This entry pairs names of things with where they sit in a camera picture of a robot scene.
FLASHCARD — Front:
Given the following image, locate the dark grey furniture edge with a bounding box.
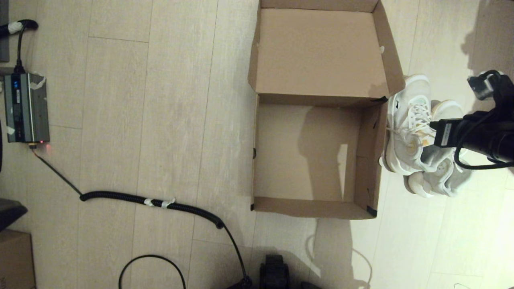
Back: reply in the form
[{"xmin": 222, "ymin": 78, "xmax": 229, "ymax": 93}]
[{"xmin": 0, "ymin": 0, "xmax": 9, "ymax": 63}]

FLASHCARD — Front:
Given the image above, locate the black corrugated floor cable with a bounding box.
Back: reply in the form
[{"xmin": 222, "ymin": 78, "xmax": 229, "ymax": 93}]
[{"xmin": 31, "ymin": 144, "xmax": 253, "ymax": 289}]

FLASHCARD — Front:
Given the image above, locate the grey power supply unit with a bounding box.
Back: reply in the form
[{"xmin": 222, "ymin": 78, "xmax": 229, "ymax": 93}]
[{"xmin": 3, "ymin": 72, "xmax": 51, "ymax": 144}]

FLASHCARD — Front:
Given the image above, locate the white mesh sneaker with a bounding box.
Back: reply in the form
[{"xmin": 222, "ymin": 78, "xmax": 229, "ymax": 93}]
[
  {"xmin": 404, "ymin": 100, "xmax": 475, "ymax": 198},
  {"xmin": 379, "ymin": 74, "xmax": 438, "ymax": 176}
]

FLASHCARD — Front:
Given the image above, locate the brown cardboard shoe box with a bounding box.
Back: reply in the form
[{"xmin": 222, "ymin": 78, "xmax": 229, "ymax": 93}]
[{"xmin": 247, "ymin": 0, "xmax": 405, "ymax": 220}]

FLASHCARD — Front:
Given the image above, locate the small brown cardboard carton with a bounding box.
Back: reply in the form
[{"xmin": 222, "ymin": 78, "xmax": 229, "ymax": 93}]
[{"xmin": 0, "ymin": 230, "xmax": 36, "ymax": 289}]

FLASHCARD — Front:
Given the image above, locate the thin black cable loop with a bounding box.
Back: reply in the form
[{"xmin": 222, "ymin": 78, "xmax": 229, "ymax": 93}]
[{"xmin": 118, "ymin": 254, "xmax": 188, "ymax": 289}]

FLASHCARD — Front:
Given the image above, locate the black hose with white tape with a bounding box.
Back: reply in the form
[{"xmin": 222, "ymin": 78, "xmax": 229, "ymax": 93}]
[{"xmin": 0, "ymin": 19, "xmax": 39, "ymax": 37}]

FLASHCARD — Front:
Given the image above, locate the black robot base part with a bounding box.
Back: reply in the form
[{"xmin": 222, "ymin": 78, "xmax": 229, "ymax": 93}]
[{"xmin": 259, "ymin": 254, "xmax": 290, "ymax": 289}]

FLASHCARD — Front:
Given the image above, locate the black power cord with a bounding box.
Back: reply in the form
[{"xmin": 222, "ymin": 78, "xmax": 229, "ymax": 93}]
[{"xmin": 14, "ymin": 26, "xmax": 26, "ymax": 75}]

